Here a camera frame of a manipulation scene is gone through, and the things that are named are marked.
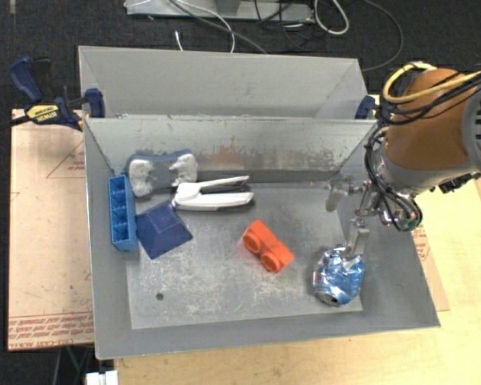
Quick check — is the white stapler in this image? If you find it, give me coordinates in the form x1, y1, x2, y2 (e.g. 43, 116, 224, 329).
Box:
171, 175, 256, 213

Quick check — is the dark blue trapezoid block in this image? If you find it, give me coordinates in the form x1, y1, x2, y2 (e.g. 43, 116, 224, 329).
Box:
135, 200, 194, 261

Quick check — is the crushed blue and silver can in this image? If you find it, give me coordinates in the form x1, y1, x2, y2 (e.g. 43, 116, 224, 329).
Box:
312, 244, 367, 309

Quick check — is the grey metal bin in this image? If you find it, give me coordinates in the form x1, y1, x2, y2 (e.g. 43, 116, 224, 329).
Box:
78, 45, 442, 361

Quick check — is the orange toy brick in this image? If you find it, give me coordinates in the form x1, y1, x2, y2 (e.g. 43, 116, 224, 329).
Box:
240, 218, 296, 274

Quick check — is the black cylinder on white bracket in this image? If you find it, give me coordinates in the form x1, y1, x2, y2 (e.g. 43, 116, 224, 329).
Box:
438, 172, 479, 194

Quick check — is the brown cardboard board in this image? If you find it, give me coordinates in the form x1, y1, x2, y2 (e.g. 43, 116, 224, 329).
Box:
6, 108, 452, 352

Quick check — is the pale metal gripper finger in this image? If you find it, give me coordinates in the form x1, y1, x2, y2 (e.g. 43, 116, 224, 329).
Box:
325, 176, 354, 213
342, 216, 372, 261

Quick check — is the blue plastic compartment tray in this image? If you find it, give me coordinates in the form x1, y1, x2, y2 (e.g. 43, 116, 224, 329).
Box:
107, 174, 140, 253

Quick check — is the blue-grey sponge with white patches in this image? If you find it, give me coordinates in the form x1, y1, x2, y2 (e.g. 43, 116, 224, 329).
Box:
127, 148, 199, 198

